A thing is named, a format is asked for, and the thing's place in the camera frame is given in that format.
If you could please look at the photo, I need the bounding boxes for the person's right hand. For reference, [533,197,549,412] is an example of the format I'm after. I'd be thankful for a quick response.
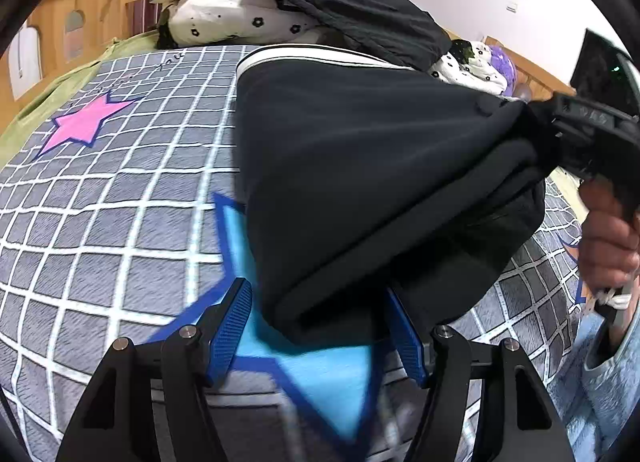
[579,178,640,299]

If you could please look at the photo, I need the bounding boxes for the black jacket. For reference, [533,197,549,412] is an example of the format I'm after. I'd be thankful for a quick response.
[247,0,453,70]

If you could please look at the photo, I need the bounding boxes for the black pants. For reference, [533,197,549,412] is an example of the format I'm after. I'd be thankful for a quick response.
[232,44,561,349]

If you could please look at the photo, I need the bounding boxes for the white flowered quilt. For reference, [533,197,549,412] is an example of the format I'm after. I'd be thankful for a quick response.
[155,0,512,95]

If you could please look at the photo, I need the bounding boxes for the green bed sheet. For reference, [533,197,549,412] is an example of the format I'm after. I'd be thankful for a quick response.
[0,37,162,168]

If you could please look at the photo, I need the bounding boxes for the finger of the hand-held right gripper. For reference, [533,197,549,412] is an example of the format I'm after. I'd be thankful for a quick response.
[525,92,568,174]

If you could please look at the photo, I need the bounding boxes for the grey checked star blanket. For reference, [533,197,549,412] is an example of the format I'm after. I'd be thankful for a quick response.
[0,42,601,462]

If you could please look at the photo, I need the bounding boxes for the purple plush toy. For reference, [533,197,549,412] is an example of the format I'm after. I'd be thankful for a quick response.
[487,44,531,99]

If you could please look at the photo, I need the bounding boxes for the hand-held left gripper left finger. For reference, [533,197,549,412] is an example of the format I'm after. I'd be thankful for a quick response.
[55,277,253,462]

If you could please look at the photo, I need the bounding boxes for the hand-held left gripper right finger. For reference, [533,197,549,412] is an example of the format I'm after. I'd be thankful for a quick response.
[385,287,577,462]

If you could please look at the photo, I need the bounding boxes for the person's right forearm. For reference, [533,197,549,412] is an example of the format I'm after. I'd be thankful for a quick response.
[550,292,640,462]

